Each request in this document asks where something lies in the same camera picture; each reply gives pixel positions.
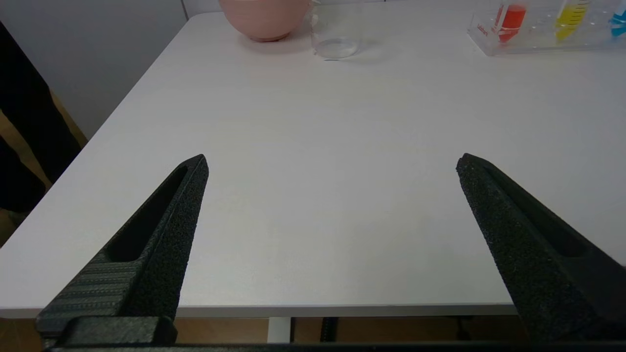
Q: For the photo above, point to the test tube with yellow pigment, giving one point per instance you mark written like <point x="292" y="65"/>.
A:
<point x="570" y="19"/>

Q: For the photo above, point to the clear glass beaker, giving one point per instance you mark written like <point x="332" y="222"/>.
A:
<point x="336" y="39"/>

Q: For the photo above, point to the test tube with red pigment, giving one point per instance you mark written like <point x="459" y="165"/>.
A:
<point x="510" y="22"/>

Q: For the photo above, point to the black stand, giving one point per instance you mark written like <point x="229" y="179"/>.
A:
<point x="29" y="127"/>

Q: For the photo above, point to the clear plastic test tube rack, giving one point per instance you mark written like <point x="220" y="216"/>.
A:
<point x="538" y="41"/>

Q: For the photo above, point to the test tube with blue pigment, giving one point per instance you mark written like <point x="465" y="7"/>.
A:
<point x="618" y="24"/>

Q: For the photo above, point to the white table leg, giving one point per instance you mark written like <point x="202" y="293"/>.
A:
<point x="279" y="330"/>

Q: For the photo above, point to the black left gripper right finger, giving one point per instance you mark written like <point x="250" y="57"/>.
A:
<point x="528" y="254"/>

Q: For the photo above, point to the pink bowl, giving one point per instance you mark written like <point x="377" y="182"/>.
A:
<point x="264" y="19"/>

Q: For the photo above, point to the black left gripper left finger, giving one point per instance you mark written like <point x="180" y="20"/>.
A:
<point x="161" y="244"/>

